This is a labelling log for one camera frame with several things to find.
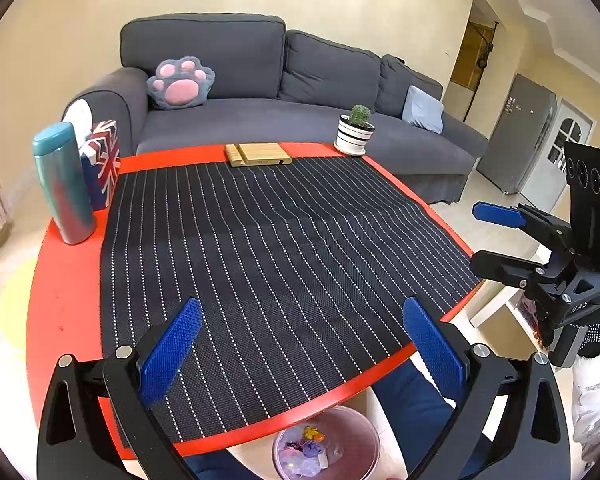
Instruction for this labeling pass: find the person's right leg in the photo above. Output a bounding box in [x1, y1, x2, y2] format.
[375, 360, 461, 480]

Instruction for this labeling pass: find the light blue cushion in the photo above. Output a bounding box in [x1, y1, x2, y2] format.
[401, 85, 444, 134]

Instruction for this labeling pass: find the grey pink paw cushion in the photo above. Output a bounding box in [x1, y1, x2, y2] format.
[146, 56, 216, 110]

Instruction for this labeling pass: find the dark grey sofa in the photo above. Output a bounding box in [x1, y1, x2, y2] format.
[61, 14, 490, 206]

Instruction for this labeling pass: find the teal thermos bottle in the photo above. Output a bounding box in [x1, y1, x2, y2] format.
[32, 121, 97, 246]

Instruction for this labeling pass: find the flag print tissue box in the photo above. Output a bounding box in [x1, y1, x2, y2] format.
[62, 100, 121, 211]

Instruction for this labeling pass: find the white door arched window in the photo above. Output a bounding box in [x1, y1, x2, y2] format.
[520, 99, 596, 213]

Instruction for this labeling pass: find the person's leg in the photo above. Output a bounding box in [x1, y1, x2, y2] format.
[375, 360, 461, 480]
[185, 452, 241, 480]

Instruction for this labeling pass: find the person's left leg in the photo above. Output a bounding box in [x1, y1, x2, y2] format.
[185, 452, 241, 480]

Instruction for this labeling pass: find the grey refrigerator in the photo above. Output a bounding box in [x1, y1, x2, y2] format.
[476, 73, 558, 195]

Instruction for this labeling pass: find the black white striped table mat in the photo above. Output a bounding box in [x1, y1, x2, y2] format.
[99, 157, 483, 453]

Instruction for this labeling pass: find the crumpled clear plastic wrap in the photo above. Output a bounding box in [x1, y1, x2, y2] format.
[284, 461, 322, 479]

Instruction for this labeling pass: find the brown wooden door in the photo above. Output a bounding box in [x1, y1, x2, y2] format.
[449, 0, 501, 93]

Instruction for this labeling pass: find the potted cactus striped pot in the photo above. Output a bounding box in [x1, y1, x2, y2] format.
[333, 105, 376, 156]

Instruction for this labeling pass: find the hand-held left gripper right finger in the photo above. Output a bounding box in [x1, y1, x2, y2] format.
[402, 297, 571, 480]

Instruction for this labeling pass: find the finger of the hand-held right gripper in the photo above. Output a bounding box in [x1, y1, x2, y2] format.
[469, 250, 551, 288]
[471, 201, 576, 251]

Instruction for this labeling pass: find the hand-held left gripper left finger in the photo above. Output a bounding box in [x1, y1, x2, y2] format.
[36, 297, 203, 480]

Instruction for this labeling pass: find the yellow round floor mat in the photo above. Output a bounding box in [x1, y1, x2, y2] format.
[0, 255, 41, 353]

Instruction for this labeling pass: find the person's right forearm white sleeve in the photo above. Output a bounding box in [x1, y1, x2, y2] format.
[571, 355, 600, 466]

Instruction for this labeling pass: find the wooden phone stand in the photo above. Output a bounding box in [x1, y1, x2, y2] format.
[224, 142, 292, 167]

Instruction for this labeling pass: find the purple plastic trash bin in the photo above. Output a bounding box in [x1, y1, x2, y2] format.
[272, 406, 382, 480]

